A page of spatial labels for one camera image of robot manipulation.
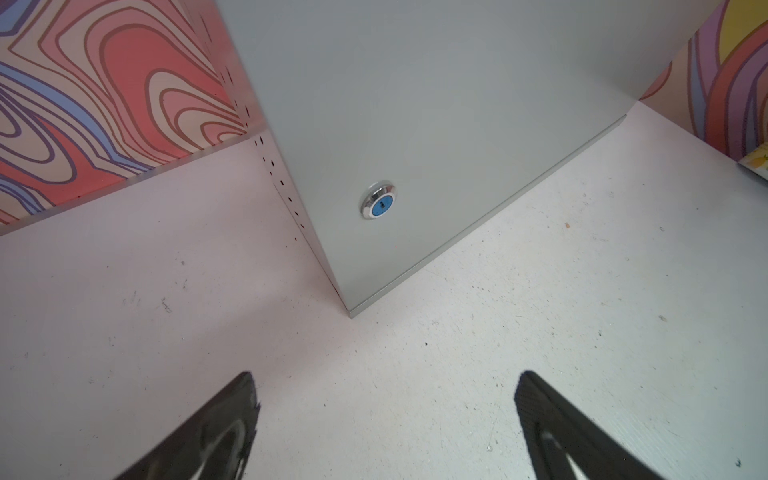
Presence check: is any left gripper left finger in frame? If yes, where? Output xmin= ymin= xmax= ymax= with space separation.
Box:
xmin=118 ymin=371 xmax=260 ymax=480

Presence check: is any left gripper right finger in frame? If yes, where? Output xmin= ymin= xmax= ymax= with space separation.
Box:
xmin=514 ymin=371 xmax=660 ymax=480

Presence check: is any grey metal cabinet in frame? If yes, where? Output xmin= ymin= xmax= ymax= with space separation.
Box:
xmin=183 ymin=1 xmax=716 ymax=315

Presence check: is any yellow-label can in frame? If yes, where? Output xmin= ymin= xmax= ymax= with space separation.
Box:
xmin=739 ymin=142 xmax=768 ymax=180

